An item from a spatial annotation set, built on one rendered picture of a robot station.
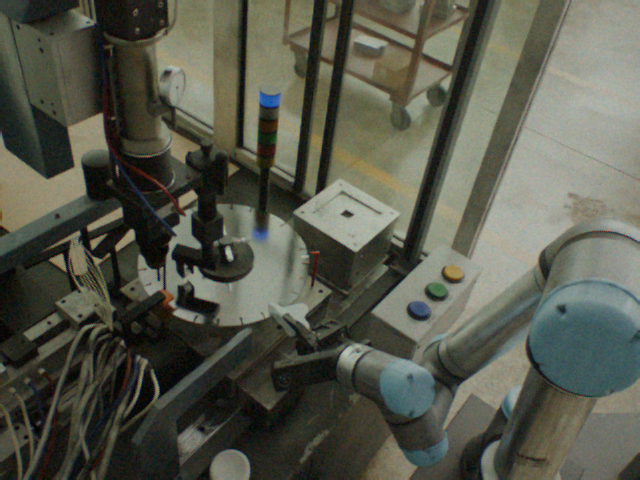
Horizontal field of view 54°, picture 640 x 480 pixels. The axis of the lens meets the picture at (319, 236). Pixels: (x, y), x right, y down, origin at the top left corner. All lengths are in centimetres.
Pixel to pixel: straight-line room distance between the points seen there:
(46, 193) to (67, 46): 94
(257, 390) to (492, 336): 47
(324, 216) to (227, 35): 53
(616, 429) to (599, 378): 172
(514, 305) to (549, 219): 225
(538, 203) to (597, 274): 251
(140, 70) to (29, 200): 94
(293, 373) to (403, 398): 21
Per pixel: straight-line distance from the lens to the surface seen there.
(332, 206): 146
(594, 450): 236
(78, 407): 111
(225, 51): 167
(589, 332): 70
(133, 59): 83
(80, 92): 87
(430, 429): 101
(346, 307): 143
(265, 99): 133
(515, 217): 308
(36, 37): 84
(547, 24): 118
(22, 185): 178
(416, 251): 149
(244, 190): 171
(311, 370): 105
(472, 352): 100
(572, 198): 335
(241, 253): 123
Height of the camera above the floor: 183
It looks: 43 degrees down
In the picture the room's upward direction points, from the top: 9 degrees clockwise
